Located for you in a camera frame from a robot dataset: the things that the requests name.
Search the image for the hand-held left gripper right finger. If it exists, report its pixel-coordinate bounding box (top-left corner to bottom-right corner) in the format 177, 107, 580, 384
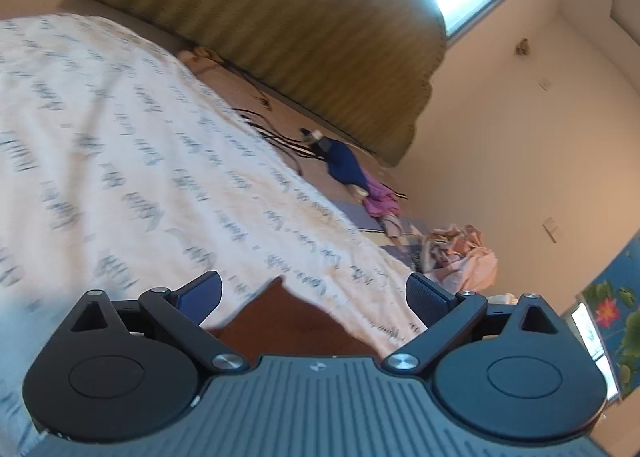
382, 273, 564, 379

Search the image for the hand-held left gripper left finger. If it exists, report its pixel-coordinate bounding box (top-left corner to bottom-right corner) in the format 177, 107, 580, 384
70, 271, 249, 379

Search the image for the brown knit sweater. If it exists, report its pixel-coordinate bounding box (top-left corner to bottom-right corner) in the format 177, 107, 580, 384
207, 276, 386, 358

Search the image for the pink clothes heap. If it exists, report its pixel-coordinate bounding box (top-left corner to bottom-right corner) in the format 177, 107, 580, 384
417, 223, 499, 296

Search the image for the purple garment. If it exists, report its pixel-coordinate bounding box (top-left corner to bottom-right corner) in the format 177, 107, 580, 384
362, 172, 401, 218

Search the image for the white printed blanket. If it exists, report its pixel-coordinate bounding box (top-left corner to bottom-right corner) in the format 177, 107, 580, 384
0, 12, 431, 457

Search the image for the blue garment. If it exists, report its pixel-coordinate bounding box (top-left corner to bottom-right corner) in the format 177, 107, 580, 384
322, 137, 369, 188

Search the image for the blue floral curtain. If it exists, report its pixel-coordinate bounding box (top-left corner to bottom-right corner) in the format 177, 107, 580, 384
577, 232, 640, 403

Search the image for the bed sheet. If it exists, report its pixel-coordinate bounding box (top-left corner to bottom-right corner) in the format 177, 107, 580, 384
175, 44, 426, 268

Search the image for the green upholstered headboard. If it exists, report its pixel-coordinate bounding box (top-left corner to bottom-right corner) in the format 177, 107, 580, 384
72, 0, 448, 168

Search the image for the black cable bundle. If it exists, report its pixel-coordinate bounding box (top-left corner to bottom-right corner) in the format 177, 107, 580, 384
232, 107, 331, 174

